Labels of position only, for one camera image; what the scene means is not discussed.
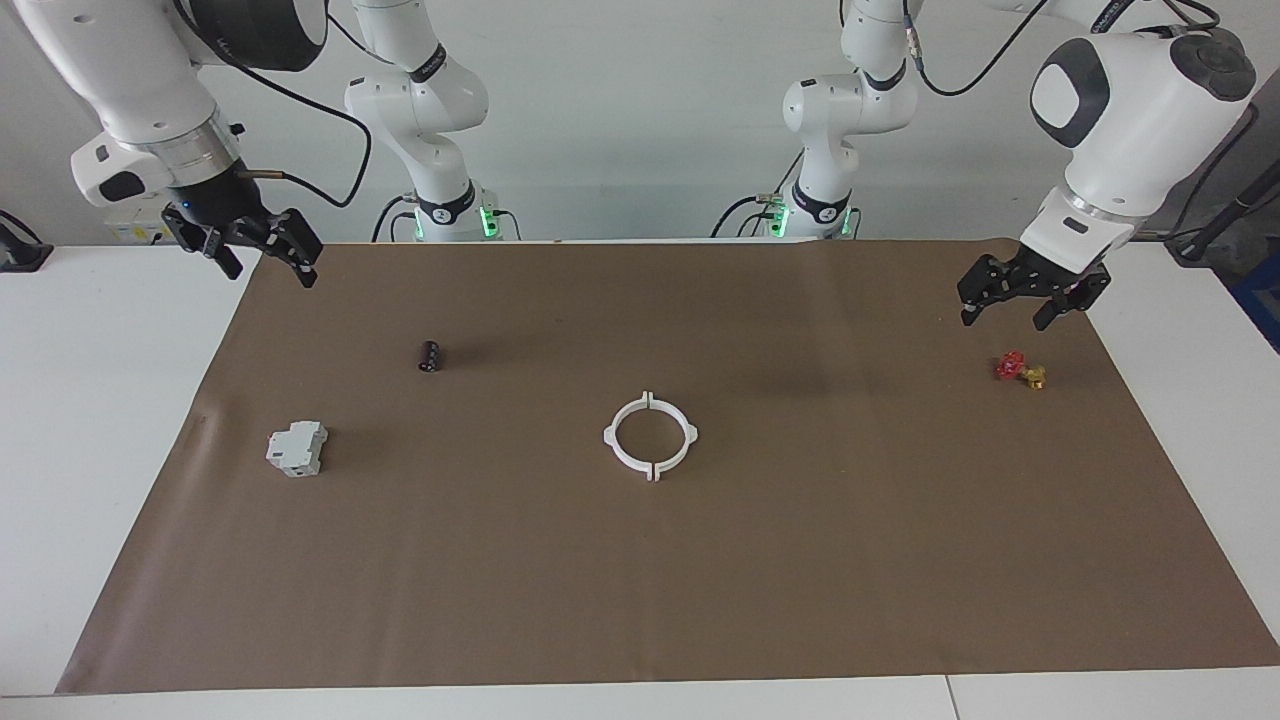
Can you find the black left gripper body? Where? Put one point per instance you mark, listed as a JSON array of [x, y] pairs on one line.
[[1030, 275]]

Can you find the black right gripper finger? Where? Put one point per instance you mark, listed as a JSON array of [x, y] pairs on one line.
[[225, 260], [305, 250]]

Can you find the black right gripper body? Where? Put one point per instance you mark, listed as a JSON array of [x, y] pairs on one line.
[[220, 215]]

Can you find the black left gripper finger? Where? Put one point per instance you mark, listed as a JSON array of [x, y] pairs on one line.
[[1048, 312], [972, 308]]

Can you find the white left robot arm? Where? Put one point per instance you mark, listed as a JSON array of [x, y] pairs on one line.
[[1130, 110]]

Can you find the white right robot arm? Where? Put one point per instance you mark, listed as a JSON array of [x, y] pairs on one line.
[[130, 70]]

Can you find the brass valve with red handwheel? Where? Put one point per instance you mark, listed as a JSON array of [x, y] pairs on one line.
[[1010, 366]]

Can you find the white power strip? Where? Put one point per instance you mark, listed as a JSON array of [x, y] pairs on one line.
[[130, 232]]

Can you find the black cylindrical capacitor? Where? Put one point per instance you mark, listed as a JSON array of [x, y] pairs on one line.
[[430, 356]]

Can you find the black stand pole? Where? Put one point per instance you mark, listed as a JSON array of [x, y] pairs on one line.
[[1215, 225]]

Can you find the white circuit breaker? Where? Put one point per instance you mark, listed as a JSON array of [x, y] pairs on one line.
[[297, 450]]

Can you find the black desk device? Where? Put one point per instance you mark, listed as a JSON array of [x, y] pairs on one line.
[[20, 255]]

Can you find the blue object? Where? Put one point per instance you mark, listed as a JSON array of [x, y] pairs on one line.
[[1265, 300]]

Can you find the brown paper table mat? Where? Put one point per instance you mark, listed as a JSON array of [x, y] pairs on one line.
[[600, 580]]

